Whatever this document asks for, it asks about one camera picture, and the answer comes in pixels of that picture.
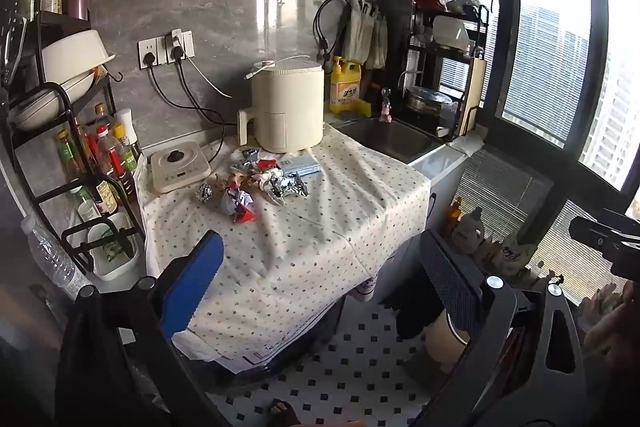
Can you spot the black metal shelf rack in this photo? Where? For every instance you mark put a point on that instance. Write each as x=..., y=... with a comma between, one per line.
x=60, y=92

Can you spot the row of condiment bottles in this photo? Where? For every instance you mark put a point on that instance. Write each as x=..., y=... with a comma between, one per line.
x=107, y=157

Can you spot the steel sink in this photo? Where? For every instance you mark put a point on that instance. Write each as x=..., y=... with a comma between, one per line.
x=390, y=142

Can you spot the white wall socket panel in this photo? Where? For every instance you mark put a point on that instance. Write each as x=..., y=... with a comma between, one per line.
x=162, y=49

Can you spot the white storage container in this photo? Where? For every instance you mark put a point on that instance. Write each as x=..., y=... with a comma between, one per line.
x=452, y=32

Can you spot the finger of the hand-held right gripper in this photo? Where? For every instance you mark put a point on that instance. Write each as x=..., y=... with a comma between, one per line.
x=590, y=232

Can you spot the small silver wrapper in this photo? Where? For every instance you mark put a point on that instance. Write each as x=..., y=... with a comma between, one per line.
x=246, y=155

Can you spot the blue medicine box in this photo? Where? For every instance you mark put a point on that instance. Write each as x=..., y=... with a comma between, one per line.
x=302, y=167

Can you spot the floral tablecloth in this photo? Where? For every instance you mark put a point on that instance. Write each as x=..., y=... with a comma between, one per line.
x=280, y=252

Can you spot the red white wrapper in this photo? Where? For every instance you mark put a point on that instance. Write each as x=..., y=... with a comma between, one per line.
x=236, y=205

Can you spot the white plastic basin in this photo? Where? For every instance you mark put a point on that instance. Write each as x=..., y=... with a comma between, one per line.
x=75, y=52

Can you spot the crumpled plastic snack bag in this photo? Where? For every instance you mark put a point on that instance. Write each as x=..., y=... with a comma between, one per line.
x=511, y=253

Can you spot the white bowl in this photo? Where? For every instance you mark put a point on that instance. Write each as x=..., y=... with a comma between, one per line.
x=47, y=104

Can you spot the translucent plastic bag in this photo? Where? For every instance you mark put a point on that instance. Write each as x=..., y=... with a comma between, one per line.
x=357, y=32
x=381, y=44

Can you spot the person's right hand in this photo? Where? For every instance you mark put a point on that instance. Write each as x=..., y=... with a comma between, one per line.
x=612, y=332

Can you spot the black dish rack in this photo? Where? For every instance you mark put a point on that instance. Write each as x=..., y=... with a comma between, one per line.
x=440, y=57

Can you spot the grey cabinet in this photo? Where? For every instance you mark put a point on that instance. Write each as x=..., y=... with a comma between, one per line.
x=400, y=257

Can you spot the cream air fryer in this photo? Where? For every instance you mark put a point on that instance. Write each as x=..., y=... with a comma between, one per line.
x=285, y=112

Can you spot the white laundry detergent bottle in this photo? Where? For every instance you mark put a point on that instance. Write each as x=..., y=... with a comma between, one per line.
x=470, y=229

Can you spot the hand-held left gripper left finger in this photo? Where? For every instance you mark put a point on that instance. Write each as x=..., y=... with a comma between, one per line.
x=192, y=287

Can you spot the white plastic tub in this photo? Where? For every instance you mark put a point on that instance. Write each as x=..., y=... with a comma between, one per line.
x=117, y=264

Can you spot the white cloth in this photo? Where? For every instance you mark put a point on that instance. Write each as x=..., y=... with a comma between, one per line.
x=467, y=147

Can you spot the small red wrapper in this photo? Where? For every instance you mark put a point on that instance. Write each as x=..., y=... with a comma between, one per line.
x=263, y=165

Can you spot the wooden cutting board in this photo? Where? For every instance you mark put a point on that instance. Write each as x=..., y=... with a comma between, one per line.
x=475, y=94

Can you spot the brown paper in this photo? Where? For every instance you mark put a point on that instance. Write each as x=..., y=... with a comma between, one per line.
x=234, y=180

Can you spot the person's foot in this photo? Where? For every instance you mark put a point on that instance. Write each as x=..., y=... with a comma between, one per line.
x=285, y=413

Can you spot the foil ball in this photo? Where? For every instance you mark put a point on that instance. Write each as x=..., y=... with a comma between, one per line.
x=204, y=193

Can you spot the clear plastic water bottle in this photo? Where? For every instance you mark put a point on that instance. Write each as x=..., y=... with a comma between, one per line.
x=50, y=252

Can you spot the steel pot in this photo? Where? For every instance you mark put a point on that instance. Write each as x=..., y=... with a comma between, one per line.
x=425, y=99

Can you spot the white trash bin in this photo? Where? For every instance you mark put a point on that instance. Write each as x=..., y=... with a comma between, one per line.
x=442, y=342

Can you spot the orange bottle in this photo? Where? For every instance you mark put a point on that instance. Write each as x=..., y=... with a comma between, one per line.
x=455, y=209

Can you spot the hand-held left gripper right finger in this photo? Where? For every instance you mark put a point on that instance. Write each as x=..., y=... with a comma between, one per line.
x=450, y=287

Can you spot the small pink bottle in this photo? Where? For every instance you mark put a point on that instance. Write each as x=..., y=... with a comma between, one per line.
x=385, y=109

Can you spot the yellow detergent bottle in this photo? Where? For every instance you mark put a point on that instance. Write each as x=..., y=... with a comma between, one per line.
x=345, y=92

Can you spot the black window frame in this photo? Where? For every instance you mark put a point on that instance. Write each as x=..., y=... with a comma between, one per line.
x=505, y=7

